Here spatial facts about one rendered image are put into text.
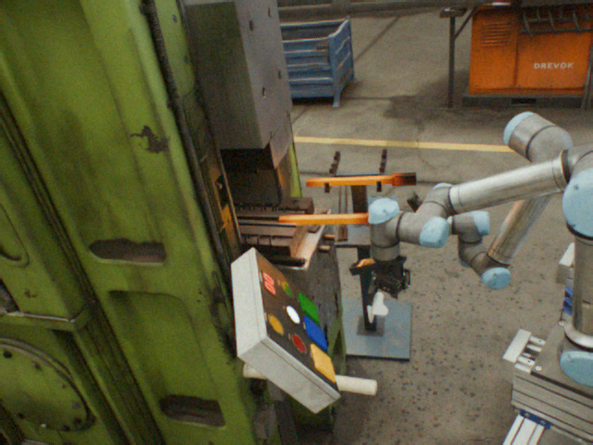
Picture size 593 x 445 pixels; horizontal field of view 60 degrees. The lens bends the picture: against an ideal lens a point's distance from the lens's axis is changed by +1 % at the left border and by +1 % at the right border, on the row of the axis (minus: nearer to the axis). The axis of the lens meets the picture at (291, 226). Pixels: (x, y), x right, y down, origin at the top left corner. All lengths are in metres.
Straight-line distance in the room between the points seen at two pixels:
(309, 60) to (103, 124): 4.24
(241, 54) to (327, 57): 4.08
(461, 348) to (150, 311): 1.55
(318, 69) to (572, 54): 2.28
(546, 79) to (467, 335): 3.01
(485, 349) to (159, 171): 1.87
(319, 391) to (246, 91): 0.80
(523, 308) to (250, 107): 1.96
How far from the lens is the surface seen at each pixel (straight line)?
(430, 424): 2.42
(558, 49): 5.13
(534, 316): 2.91
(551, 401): 1.68
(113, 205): 1.58
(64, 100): 1.49
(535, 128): 1.61
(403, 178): 2.07
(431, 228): 1.26
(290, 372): 1.19
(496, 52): 5.15
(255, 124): 1.47
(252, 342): 1.13
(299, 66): 5.58
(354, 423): 2.42
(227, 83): 1.46
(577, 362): 1.33
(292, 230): 1.78
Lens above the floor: 1.97
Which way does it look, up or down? 33 degrees down
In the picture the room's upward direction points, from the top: 10 degrees counter-clockwise
